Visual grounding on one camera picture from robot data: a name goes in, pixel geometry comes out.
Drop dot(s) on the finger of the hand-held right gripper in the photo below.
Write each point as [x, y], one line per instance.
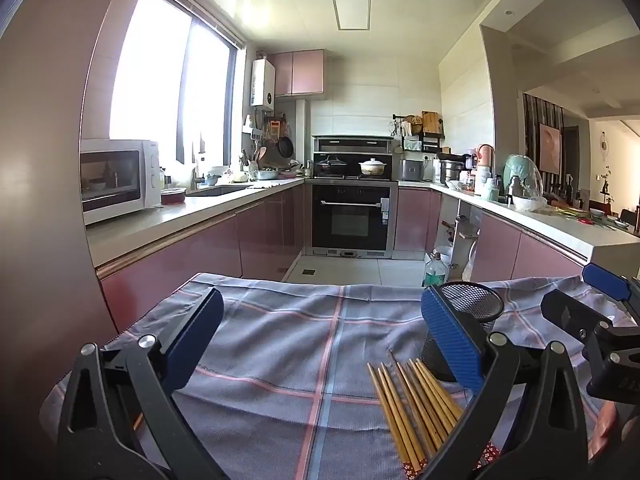
[605, 280]
[570, 317]

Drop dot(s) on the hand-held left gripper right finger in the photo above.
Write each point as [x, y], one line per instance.
[450, 330]

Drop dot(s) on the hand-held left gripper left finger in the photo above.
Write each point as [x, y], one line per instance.
[195, 340]

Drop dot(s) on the black mesh utensil holder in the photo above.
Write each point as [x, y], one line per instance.
[475, 302]

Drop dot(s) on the bundle of bamboo chopsticks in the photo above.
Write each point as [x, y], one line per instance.
[400, 410]

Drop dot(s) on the person's right hand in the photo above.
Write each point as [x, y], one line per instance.
[607, 425]

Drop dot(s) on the plastic oil bottle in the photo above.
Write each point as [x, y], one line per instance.
[436, 272]

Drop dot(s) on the blue plaid tablecloth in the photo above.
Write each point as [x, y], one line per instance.
[280, 350]

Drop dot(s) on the pink base cabinet run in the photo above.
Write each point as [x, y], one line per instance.
[260, 240]
[500, 245]

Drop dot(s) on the red bowl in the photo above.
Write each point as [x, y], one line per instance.
[172, 197]

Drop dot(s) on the black built-in oven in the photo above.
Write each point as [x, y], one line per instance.
[350, 220]

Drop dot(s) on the white plastic jar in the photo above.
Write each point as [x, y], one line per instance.
[482, 182]

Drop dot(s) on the steel pressure cooker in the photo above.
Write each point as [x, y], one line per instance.
[450, 172]

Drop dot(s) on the metal sink faucet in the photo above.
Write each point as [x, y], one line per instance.
[195, 180]

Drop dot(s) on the silver countertop appliance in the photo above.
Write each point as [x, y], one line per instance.
[411, 170]

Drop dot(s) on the pink thermos jug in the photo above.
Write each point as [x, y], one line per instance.
[485, 155]

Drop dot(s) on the white microwave oven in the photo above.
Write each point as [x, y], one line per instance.
[120, 180]

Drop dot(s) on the white casserole pot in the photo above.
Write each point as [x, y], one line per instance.
[372, 167]

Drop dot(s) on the metal basin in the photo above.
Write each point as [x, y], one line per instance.
[267, 175]

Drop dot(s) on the black pot with glass lid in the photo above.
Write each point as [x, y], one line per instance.
[330, 166]

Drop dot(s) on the wooden cutting board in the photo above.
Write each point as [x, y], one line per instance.
[430, 122]

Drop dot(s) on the black range hood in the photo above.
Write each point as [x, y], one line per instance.
[350, 145]

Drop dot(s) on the hanging black frying pan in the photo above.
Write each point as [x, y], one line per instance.
[286, 147]

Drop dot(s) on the large kitchen window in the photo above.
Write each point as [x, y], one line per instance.
[150, 85]

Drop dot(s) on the ceiling light panel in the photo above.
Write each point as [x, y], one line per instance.
[352, 12]

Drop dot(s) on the framed wall picture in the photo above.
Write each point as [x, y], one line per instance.
[550, 147]

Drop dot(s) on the black wall rack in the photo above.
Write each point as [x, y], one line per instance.
[430, 140]

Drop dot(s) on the white wall water heater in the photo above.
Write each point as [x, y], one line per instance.
[262, 82]

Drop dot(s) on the pink wall cabinet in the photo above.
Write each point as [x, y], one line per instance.
[305, 72]

